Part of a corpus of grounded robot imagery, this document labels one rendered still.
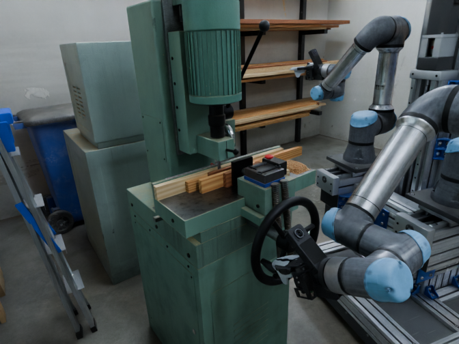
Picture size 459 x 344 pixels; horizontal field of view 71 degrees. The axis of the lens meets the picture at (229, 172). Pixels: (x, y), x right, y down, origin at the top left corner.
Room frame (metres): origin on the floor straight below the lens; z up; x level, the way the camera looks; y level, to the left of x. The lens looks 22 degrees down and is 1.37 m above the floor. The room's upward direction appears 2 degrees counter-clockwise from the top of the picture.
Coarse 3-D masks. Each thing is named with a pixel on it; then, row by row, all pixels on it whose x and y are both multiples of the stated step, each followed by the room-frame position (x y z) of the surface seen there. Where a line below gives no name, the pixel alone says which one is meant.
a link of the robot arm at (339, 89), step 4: (340, 84) 1.76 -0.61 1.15; (344, 84) 1.77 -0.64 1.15; (336, 88) 1.74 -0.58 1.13; (340, 88) 1.76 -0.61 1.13; (344, 88) 1.78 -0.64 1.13; (336, 92) 1.73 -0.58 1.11; (340, 92) 1.75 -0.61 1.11; (336, 96) 1.75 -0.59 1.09; (340, 96) 1.76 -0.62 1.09; (332, 100) 1.77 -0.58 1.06; (336, 100) 1.76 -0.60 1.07; (340, 100) 1.76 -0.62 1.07
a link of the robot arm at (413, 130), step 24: (432, 96) 0.78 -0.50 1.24; (408, 120) 0.77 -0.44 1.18; (432, 120) 0.75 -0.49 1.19; (408, 144) 0.73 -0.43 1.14; (384, 168) 0.70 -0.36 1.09; (408, 168) 0.71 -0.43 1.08; (360, 192) 0.67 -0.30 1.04; (384, 192) 0.66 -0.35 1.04; (336, 216) 0.65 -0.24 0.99; (360, 216) 0.63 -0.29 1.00; (336, 240) 0.63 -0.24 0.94
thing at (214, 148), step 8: (200, 136) 1.13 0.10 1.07; (208, 136) 1.12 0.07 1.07; (200, 144) 1.13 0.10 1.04; (208, 144) 1.08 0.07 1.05; (216, 144) 1.05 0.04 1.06; (224, 144) 1.05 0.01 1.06; (232, 144) 1.07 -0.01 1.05; (200, 152) 1.13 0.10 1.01; (208, 152) 1.09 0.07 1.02; (216, 152) 1.05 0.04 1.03; (224, 152) 1.05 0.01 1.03
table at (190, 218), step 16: (304, 176) 1.13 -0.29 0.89; (192, 192) 1.01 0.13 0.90; (208, 192) 1.00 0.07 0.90; (224, 192) 1.00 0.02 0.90; (160, 208) 0.95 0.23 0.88; (176, 208) 0.90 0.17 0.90; (192, 208) 0.89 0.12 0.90; (208, 208) 0.89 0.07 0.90; (224, 208) 0.90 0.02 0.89; (240, 208) 0.94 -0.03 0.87; (176, 224) 0.86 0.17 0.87; (192, 224) 0.83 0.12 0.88; (208, 224) 0.87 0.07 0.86; (256, 224) 0.88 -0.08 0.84
